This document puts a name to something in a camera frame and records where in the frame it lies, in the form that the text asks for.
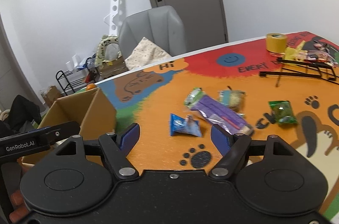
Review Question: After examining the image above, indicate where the panda print neck pillow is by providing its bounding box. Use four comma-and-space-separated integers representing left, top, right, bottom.
95, 35, 118, 67

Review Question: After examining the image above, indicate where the grey upholstered chair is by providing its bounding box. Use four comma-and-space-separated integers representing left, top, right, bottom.
118, 5, 188, 59

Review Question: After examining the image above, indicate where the light green small packet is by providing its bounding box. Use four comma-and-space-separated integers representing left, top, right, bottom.
184, 87, 205, 108

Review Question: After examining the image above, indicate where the black clothes pile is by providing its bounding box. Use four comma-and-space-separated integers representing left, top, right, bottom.
1, 95, 41, 138

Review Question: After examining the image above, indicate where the orange tangerine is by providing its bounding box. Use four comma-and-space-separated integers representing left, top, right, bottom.
86, 83, 97, 90

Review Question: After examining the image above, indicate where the person left hand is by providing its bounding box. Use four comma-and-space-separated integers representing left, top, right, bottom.
9, 190, 29, 223

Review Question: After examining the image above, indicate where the clear bag of trinkets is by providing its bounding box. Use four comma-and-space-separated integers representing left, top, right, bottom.
302, 42, 338, 67

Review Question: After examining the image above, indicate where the white perforated bracket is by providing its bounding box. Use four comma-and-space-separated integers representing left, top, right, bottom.
103, 0, 126, 36

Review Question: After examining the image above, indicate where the blue snack packet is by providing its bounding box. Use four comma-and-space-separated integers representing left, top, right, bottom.
169, 113, 202, 137

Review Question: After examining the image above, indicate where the black wire shoe rack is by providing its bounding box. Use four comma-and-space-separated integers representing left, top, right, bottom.
55, 68, 99, 96

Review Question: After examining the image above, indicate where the yellow plastic wrapper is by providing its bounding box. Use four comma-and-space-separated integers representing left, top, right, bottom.
283, 40, 307, 62

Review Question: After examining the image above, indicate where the small carton on floor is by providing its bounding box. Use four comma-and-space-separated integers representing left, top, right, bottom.
40, 85, 63, 107

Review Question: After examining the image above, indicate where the black wire stand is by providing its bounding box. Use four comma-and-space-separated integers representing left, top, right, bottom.
258, 58, 338, 87

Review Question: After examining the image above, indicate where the teal band cake packet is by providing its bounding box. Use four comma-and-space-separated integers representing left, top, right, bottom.
218, 90, 245, 111

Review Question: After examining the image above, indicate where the brown cardboard box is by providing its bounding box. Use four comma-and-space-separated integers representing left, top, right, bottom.
21, 87, 118, 165

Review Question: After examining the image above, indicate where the yellow tape roll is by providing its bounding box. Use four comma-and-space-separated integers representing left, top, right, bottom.
265, 33, 288, 54

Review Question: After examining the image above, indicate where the colourful cartoon table mat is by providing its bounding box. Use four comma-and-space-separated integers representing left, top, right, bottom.
99, 32, 338, 223

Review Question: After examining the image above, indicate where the dotted cream cushion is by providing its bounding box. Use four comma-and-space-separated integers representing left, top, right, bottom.
125, 37, 171, 70

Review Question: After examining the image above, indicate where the purple long snack pack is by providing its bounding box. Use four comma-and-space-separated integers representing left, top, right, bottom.
189, 95, 254, 136

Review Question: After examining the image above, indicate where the dark green snack packet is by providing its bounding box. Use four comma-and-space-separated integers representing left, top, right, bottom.
268, 101, 298, 125

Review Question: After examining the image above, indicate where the small brown SF carton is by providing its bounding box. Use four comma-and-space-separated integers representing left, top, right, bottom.
98, 57, 128, 79

